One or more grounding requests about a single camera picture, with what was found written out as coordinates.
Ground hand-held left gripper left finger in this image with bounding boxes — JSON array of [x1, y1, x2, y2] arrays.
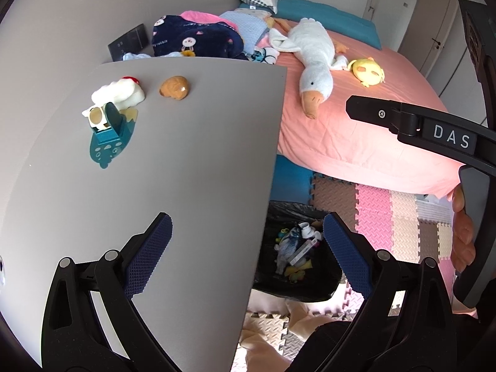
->
[[41, 212, 175, 372]]

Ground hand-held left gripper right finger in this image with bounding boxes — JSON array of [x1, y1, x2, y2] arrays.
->
[[323, 212, 454, 372]]

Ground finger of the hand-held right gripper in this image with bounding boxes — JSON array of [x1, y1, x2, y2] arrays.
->
[[346, 95, 496, 167]]

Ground white cardboard box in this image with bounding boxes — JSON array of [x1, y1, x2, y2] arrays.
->
[[289, 238, 320, 266]]

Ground dark blue striped fish plush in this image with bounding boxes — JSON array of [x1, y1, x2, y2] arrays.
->
[[276, 227, 303, 276]]

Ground black trash bag bin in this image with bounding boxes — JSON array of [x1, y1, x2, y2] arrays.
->
[[252, 200, 343, 303]]

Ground person's right hand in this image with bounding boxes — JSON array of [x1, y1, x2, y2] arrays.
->
[[450, 184, 476, 277]]

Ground yellow chick plush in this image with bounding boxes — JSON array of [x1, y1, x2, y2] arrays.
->
[[347, 57, 385, 88]]

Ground pink bedsheet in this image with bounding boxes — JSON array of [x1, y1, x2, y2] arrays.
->
[[254, 29, 462, 198]]

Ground foam puzzle floor mat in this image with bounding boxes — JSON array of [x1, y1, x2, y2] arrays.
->
[[242, 172, 466, 372]]

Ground white goose plush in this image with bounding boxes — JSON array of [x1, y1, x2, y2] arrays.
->
[[268, 17, 349, 119]]

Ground person's dark pants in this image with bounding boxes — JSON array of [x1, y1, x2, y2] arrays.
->
[[300, 320, 351, 372]]

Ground blue bed base side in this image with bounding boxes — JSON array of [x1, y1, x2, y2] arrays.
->
[[269, 154, 316, 207]]

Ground teal blanket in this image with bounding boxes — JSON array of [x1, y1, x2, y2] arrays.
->
[[238, 0, 382, 51]]

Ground white cartoon print cloth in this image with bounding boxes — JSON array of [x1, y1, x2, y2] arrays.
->
[[248, 44, 280, 64]]

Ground teal dinosaur tape dispenser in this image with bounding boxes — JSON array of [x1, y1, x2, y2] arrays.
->
[[81, 101, 138, 169]]

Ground white wardrobe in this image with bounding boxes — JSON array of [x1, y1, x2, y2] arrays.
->
[[395, 0, 489, 97]]

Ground light blue folded blanket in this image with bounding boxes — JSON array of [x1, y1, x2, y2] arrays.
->
[[219, 10, 272, 53]]

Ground white chicken plush red comb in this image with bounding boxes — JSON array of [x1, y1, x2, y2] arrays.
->
[[91, 75, 146, 108]]

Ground brown round toy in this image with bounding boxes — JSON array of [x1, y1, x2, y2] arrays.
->
[[159, 75, 190, 101]]

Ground navy rabbit print blanket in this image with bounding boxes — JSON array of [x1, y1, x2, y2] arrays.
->
[[151, 15, 249, 60]]

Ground pink blanket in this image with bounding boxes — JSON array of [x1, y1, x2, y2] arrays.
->
[[179, 10, 221, 24]]

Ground light blue cloth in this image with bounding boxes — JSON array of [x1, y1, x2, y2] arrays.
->
[[123, 51, 183, 62]]

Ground black wall switch panel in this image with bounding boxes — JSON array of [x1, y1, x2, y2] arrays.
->
[[108, 24, 149, 60]]

